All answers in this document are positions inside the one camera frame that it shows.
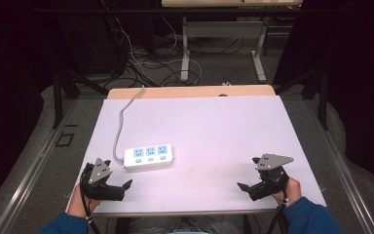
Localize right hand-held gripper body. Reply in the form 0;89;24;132
247;153;295;202

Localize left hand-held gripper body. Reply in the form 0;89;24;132
80;157;127;202

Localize person's right hand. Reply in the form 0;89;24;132
271;176;303;207

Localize person's left hand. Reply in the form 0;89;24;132
65;183;102;218

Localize white power strip blue sockets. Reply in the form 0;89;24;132
123;143;176;171

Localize white table board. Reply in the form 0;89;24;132
65;95;327;215

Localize person's legs grey pants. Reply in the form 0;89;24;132
122;214;245;234

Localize black metal stand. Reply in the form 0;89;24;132
274;66;330;132
52;68;109;130

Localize wooden table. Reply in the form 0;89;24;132
106;84;277;100

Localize dark curtain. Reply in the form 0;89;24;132
272;0;374;196
0;0;62;209

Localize desk with white metal legs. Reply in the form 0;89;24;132
161;0;304;84

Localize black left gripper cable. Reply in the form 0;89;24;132
79;167;102;234

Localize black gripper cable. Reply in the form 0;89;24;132
79;167;102;234
265;190;290;234

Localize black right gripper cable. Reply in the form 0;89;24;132
265;190;290;234

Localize grey power strip cable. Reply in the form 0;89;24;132
112;84;146;165

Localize metal floor rail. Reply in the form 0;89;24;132
0;97;79;234
300;97;374;234

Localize tangle of floor cables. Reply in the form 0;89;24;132
100;0;208;89

